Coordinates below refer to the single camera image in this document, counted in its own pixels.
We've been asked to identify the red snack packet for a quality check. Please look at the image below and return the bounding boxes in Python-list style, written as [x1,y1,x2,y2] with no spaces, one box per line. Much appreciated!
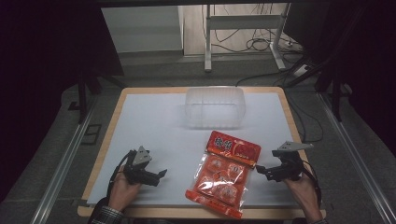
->
[184,130,262,220]

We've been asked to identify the black metal stand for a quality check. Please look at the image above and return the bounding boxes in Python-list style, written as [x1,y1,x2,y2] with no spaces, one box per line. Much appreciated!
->
[314,69,353,123]
[68,69,128,125]

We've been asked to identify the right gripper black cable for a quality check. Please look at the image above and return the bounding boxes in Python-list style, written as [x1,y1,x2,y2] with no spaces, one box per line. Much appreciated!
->
[299,160,322,209]

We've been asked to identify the person's left hand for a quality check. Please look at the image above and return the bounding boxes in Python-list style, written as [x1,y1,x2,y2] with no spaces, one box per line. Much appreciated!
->
[107,165,143,213]

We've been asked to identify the clear plastic container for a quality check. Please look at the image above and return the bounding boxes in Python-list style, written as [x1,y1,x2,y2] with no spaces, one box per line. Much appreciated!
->
[184,86,247,131]

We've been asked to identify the black rectangular frame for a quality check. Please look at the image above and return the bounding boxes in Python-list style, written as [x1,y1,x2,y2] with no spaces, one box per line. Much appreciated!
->
[80,123,103,146]

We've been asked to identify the white power strip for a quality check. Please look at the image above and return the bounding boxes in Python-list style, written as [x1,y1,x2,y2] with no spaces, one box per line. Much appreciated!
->
[292,63,313,77]

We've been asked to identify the white metal desk frame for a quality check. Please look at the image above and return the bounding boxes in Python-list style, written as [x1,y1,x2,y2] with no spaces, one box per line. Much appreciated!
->
[204,3,292,74]

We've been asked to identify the aluminium rail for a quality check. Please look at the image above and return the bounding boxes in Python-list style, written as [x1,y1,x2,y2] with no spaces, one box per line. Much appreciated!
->
[317,92,396,224]
[30,102,98,224]

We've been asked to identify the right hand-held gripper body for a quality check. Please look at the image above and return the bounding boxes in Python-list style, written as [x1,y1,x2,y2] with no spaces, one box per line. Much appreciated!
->
[270,141,315,183]

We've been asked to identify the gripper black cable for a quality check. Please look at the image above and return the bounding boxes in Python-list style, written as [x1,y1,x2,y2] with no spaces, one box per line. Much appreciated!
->
[106,150,138,200]
[299,160,322,209]

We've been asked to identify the white table mat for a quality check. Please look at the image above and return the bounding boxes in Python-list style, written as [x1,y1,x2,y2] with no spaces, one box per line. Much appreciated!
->
[87,91,301,207]

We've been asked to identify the person's right hand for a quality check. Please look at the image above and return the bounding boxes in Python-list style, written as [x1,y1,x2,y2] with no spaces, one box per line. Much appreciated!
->
[282,174,323,224]

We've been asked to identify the black floor cables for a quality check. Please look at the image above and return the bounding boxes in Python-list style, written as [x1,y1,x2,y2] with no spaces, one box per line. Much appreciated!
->
[211,4,325,144]

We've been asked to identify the white cabinet panel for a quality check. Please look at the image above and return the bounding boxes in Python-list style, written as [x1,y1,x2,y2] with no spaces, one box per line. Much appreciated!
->
[100,5,185,54]

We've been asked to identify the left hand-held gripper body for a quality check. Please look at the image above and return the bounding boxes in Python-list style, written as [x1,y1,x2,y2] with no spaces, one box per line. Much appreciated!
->
[123,146,161,187]

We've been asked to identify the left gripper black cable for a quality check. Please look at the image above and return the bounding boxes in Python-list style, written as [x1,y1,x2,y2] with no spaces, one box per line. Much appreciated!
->
[106,150,138,200]

